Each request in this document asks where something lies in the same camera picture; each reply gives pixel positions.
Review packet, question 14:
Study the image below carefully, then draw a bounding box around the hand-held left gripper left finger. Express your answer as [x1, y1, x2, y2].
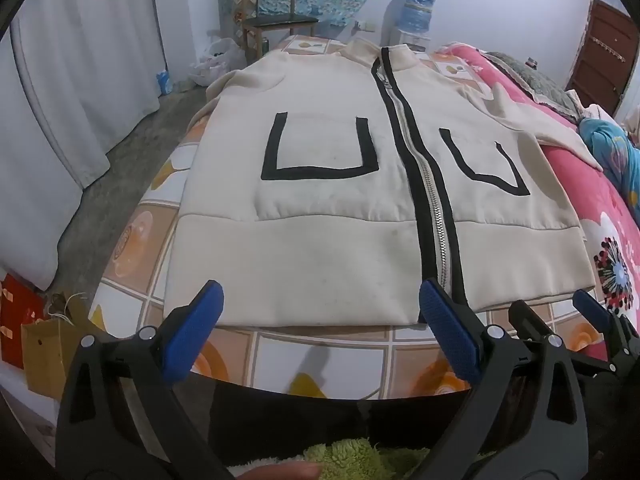
[54, 280, 236, 480]

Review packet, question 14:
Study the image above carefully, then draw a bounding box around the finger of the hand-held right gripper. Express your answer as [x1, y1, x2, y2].
[509, 300, 618, 376]
[574, 290, 640, 376]

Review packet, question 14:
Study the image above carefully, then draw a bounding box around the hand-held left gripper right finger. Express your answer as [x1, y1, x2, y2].
[419, 278, 592, 480]

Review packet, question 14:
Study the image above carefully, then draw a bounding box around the cream zip jacket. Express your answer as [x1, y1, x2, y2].
[162, 39, 603, 328]

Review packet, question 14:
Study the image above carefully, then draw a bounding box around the pink floral blanket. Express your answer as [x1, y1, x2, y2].
[430, 42, 640, 321]

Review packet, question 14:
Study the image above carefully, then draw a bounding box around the brown paper bag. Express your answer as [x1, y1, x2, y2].
[21, 292, 106, 401]

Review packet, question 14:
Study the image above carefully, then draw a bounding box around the green shaggy rug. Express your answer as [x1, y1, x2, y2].
[227, 437, 436, 480]

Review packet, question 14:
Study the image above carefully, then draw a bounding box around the dark bed base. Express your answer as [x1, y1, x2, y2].
[207, 379, 506, 461]

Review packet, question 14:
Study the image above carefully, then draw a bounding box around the blue printed blanket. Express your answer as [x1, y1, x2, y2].
[579, 115, 640, 206]

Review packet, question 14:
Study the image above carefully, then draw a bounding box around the person's foot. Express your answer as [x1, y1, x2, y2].
[232, 461, 323, 480]

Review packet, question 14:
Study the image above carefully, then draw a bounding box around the red paper bag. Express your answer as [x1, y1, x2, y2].
[0, 274, 48, 368]

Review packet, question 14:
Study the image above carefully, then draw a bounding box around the pale dotted cloth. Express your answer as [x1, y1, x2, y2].
[582, 103, 618, 123]

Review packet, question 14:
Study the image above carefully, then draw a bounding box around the green leaf-print pillow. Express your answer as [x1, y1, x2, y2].
[482, 51, 586, 121]

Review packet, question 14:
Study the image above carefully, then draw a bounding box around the brown wooden door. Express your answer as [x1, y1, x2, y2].
[565, 0, 640, 116]

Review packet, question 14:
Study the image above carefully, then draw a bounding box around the white plastic bag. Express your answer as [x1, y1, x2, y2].
[187, 60, 221, 90]
[205, 37, 248, 78]

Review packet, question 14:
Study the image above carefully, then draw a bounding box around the white curtain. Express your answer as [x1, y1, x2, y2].
[0, 0, 168, 291]

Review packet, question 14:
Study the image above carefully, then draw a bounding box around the white water dispenser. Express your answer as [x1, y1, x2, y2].
[390, 30, 431, 53]

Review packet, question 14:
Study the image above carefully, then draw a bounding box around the blue water bottle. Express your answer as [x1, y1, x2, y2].
[400, 0, 437, 36]

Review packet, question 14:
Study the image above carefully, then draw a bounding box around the wooden chair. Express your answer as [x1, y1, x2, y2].
[232, 0, 321, 63]

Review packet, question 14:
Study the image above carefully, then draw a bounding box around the patterned hanging cloth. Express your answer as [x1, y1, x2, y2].
[232, 0, 260, 43]

